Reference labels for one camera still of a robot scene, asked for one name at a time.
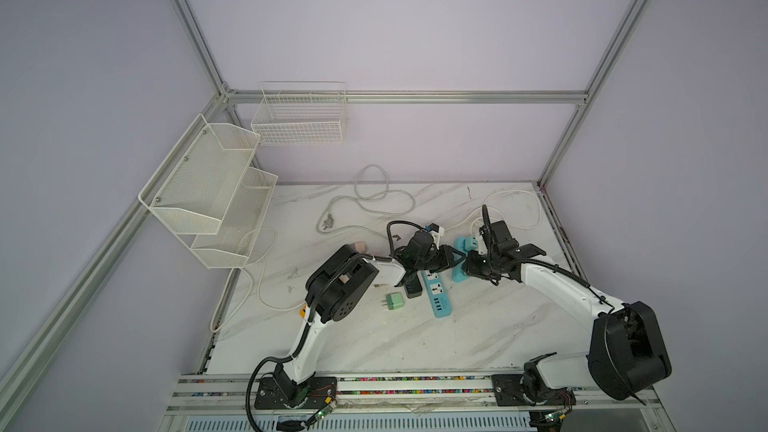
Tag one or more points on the teal triangular power strip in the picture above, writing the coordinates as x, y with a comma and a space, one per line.
463, 245

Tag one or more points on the black power strip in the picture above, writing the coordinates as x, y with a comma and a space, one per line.
412, 285

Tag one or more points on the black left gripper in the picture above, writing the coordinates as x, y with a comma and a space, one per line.
447, 259

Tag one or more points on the white mesh shelf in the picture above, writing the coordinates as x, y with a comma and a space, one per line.
232, 246
191, 192

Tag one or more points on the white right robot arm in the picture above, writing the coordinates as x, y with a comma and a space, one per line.
626, 351

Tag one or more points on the green usb charger plug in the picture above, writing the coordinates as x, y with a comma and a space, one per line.
393, 301

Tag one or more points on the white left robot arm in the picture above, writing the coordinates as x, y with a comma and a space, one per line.
332, 293

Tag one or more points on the teal rectangular power strip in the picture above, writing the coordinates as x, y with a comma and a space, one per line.
438, 298

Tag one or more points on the white mesh shelf lower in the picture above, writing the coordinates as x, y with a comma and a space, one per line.
232, 246

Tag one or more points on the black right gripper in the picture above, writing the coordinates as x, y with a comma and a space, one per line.
469, 266

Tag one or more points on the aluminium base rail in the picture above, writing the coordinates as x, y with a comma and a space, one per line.
419, 393

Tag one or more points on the white wire basket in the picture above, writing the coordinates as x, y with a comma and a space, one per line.
294, 113

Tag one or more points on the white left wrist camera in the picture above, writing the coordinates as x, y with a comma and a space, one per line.
435, 230

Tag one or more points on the white mesh shelf upper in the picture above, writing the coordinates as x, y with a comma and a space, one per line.
191, 192

